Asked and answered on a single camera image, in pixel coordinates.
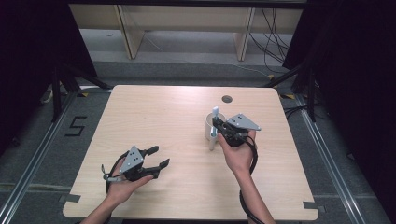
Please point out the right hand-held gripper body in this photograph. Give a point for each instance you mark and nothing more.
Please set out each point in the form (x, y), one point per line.
(238, 129)

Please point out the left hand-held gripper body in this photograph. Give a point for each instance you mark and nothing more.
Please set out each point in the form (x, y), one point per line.
(134, 165)

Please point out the white cup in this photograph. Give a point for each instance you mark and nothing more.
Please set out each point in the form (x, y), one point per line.
(209, 127)

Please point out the light blue toothbrush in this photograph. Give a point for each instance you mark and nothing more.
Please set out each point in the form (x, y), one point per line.
(215, 112)

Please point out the person's left hand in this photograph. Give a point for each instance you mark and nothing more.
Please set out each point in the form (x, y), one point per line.
(124, 188)

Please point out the person's right hand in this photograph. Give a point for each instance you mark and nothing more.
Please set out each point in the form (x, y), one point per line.
(238, 158)

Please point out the yellow tape piece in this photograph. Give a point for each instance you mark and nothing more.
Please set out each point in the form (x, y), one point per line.
(288, 96)
(271, 76)
(83, 94)

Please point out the grey tape piece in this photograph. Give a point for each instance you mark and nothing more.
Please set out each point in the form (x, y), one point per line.
(313, 206)
(70, 198)

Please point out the black metal stand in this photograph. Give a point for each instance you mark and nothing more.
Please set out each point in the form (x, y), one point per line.
(57, 93)
(309, 93)

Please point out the beige wooden desk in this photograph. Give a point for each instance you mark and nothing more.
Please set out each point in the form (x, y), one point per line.
(186, 17)

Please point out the dark curtain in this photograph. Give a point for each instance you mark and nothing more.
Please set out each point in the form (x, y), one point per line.
(358, 77)
(31, 62)

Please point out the aluminium floor rail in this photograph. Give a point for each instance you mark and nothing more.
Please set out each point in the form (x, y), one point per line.
(34, 161)
(330, 161)

